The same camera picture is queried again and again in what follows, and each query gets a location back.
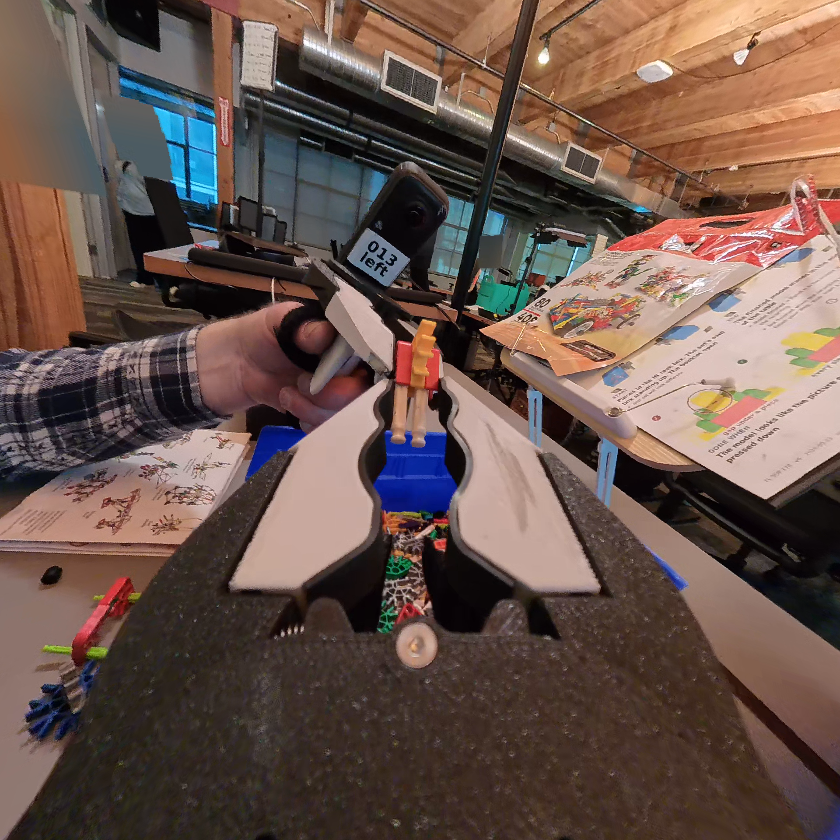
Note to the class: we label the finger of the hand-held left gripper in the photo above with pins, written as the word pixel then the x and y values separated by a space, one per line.
pixel 361 328

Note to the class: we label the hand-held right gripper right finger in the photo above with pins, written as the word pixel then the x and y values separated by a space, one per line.
pixel 525 505

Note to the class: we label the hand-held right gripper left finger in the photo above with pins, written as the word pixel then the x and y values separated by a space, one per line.
pixel 315 505

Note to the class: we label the red yellow toy construction piece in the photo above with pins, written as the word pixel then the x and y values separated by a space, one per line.
pixel 418 361

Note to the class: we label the person's left forearm plaid sleeve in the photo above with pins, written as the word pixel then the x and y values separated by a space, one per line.
pixel 92 407

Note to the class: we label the person's left hand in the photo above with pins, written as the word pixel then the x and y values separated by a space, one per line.
pixel 250 361

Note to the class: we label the blue plastic bin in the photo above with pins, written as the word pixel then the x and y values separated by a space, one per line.
pixel 414 473

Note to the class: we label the pile of colourful toy pieces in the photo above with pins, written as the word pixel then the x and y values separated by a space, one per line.
pixel 410 571

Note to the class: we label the tilted board stand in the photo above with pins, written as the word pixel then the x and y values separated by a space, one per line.
pixel 578 400

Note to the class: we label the black metal pole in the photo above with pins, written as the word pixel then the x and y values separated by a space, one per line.
pixel 496 145

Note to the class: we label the white air vent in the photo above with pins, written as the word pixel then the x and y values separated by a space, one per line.
pixel 583 163
pixel 411 82

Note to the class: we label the paper sheet on table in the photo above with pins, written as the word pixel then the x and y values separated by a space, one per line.
pixel 131 492

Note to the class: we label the red toy connector piece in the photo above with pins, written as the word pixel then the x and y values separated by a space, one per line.
pixel 103 617

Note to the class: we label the white instruction sheet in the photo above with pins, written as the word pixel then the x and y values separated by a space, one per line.
pixel 748 381

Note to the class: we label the green toy rod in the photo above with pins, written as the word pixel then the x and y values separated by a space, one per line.
pixel 72 650

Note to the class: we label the small blue toy piece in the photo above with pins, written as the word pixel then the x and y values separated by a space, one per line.
pixel 59 709

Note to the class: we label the silver ventilation duct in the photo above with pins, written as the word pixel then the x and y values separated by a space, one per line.
pixel 486 118

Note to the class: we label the wooden post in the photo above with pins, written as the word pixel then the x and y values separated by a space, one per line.
pixel 40 276

